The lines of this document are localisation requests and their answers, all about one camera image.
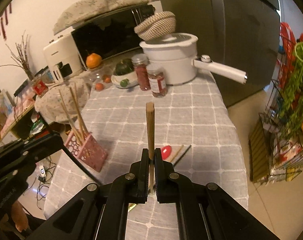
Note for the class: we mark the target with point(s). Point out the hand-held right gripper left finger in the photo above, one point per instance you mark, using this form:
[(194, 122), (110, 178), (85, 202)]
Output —
[(145, 172)]

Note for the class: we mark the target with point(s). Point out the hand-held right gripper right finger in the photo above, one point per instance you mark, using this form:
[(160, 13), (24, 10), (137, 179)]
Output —
[(158, 172)]

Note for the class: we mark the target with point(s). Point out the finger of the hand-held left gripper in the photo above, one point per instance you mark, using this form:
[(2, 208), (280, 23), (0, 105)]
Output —
[(44, 145)]

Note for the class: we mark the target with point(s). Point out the red plastic spoon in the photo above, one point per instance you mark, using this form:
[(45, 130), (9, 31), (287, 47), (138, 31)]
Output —
[(166, 152)]

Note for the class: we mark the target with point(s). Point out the light wooden chopstick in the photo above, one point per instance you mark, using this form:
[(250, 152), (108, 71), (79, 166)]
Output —
[(176, 153)]

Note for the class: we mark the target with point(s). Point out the black chopstick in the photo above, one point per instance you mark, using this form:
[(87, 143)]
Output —
[(183, 155)]

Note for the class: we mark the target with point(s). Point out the brown wooden chopstick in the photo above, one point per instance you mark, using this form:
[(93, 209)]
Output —
[(150, 130)]

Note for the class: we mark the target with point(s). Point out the pink plastic utensil basket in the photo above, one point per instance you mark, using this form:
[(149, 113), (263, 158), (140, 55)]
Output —
[(87, 152)]

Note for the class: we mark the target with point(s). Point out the bunch of chopsticks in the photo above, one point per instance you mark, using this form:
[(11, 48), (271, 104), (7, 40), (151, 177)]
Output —
[(77, 115)]

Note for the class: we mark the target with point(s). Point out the person's left forearm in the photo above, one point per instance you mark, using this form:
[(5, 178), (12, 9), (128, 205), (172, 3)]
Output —
[(6, 233)]

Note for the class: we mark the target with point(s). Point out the person's left hand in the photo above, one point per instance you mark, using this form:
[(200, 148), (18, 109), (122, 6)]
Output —
[(20, 215)]

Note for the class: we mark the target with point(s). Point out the green and white package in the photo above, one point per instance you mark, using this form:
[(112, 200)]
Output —
[(37, 127)]

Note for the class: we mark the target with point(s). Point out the white power adapter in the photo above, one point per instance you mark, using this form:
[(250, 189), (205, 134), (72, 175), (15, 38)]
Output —
[(42, 170)]

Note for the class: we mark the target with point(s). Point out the wooden shelf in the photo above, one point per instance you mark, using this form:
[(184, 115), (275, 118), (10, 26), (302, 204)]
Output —
[(14, 120)]

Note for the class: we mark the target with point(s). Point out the floral cabinet cloth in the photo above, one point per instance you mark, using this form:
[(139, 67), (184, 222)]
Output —
[(51, 105)]

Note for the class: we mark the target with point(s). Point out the grey checked tablecloth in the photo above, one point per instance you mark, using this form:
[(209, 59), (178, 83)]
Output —
[(191, 135)]

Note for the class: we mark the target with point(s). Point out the red label jar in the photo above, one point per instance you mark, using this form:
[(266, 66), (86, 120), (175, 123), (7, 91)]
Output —
[(40, 88)]

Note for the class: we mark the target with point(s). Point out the clear storage containers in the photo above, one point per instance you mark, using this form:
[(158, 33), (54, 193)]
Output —
[(45, 75)]

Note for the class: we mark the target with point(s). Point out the small orange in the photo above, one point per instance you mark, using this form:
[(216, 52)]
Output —
[(107, 79), (99, 87)]

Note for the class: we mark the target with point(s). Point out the clear glass jar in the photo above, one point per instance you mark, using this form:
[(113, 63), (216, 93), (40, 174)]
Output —
[(99, 76)]

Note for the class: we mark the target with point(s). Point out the white air fryer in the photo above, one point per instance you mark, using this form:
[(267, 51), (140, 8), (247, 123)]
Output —
[(61, 57)]

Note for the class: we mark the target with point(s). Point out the short labelled spice jar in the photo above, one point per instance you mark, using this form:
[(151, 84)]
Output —
[(157, 82)]

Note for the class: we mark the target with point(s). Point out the small green fruit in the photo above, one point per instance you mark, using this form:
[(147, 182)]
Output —
[(124, 83)]

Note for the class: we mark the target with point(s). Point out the stack of white bowls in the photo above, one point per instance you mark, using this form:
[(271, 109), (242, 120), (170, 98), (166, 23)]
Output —
[(132, 81)]

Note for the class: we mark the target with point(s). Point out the dried branches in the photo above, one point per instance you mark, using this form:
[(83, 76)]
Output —
[(21, 55)]

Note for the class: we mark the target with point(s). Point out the tall red spice jar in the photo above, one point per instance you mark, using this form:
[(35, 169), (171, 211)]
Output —
[(141, 75)]

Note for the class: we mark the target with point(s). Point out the large orange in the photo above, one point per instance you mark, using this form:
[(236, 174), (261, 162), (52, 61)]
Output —
[(94, 60)]

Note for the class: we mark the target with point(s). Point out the yellow slatted board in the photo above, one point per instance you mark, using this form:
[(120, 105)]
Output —
[(259, 152)]

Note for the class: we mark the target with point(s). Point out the green pumpkin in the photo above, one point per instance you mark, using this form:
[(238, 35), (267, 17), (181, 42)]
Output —
[(124, 67)]

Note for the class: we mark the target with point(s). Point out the white electric cooking pot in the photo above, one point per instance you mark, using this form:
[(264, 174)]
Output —
[(176, 60)]

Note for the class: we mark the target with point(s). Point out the black microwave oven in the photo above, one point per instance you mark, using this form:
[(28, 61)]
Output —
[(109, 40)]

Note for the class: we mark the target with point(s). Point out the floral microwave cover cloth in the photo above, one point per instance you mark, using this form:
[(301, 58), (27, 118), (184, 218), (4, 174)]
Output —
[(104, 5)]

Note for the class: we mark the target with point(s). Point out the grey refrigerator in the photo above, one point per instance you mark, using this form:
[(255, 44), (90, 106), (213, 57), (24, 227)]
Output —
[(216, 30)]

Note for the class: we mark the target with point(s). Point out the bunch of green vegetables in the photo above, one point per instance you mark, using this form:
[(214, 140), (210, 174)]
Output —
[(296, 92)]

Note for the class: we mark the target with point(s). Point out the orange plastic bag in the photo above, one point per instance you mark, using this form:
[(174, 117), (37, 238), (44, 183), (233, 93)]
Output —
[(287, 37)]

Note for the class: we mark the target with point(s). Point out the red wall decoration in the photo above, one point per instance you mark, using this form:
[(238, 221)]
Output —
[(1, 22)]

